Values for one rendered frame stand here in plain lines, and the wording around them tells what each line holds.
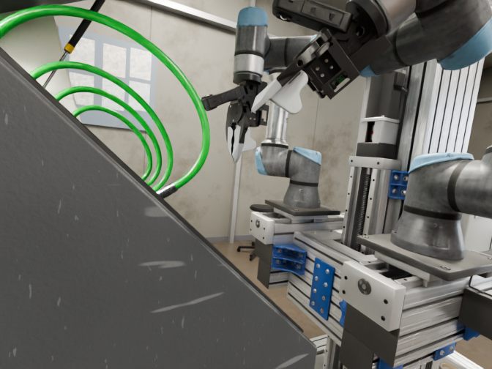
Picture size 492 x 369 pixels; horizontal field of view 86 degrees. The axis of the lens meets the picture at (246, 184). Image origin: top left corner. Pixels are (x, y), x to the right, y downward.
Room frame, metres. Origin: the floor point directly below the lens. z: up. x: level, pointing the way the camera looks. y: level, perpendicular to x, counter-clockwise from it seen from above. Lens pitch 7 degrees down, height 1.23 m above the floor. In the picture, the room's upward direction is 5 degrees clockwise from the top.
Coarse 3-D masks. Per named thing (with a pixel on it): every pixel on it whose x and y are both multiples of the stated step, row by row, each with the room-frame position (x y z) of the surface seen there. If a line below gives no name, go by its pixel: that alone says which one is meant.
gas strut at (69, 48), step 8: (96, 0) 0.78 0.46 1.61; (104, 0) 0.79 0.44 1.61; (96, 8) 0.77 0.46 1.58; (80, 24) 0.75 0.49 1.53; (88, 24) 0.76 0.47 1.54; (80, 32) 0.75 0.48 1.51; (72, 40) 0.74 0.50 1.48; (64, 48) 0.73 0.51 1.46; (72, 48) 0.74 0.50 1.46; (64, 56) 0.73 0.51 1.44; (48, 80) 0.71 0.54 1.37
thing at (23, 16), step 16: (16, 16) 0.41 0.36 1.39; (32, 16) 0.41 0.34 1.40; (80, 16) 0.43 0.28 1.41; (96, 16) 0.43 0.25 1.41; (0, 32) 0.41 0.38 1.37; (128, 32) 0.44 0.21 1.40; (192, 96) 0.45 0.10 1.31; (208, 128) 0.46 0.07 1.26; (208, 144) 0.46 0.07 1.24; (192, 176) 0.46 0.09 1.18
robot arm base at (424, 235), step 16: (400, 224) 0.64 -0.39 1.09; (416, 224) 0.60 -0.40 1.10; (432, 224) 0.58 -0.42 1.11; (448, 224) 0.57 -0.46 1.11; (400, 240) 0.61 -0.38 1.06; (416, 240) 0.58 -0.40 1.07; (432, 240) 0.58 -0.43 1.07; (448, 240) 0.56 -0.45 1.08; (432, 256) 0.56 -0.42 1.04; (448, 256) 0.56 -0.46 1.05
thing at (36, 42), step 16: (0, 16) 0.69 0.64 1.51; (48, 16) 0.74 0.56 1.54; (16, 32) 0.70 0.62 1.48; (32, 32) 0.72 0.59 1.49; (48, 32) 0.74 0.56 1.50; (16, 48) 0.70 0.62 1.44; (32, 48) 0.72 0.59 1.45; (48, 48) 0.74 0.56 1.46; (32, 64) 0.72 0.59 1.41; (64, 80) 0.76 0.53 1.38
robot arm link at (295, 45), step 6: (300, 36) 0.73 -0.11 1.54; (306, 36) 0.72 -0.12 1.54; (312, 36) 0.72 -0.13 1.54; (288, 42) 0.72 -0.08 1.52; (294, 42) 0.72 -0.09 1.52; (300, 42) 0.71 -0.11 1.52; (306, 42) 0.71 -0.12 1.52; (288, 48) 0.72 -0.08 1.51; (294, 48) 0.72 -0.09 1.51; (300, 48) 0.71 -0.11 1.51; (288, 54) 0.72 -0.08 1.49; (294, 54) 0.72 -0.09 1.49; (288, 60) 0.73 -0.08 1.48
